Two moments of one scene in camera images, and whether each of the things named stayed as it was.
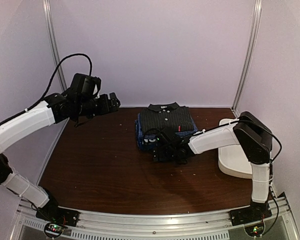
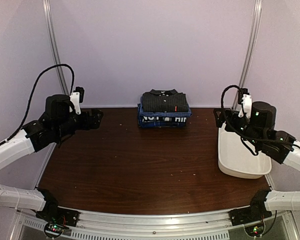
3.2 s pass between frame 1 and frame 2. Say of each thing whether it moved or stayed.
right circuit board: stayed
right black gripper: moved
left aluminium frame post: stayed
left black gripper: moved
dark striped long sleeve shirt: moved
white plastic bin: stayed
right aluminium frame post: stayed
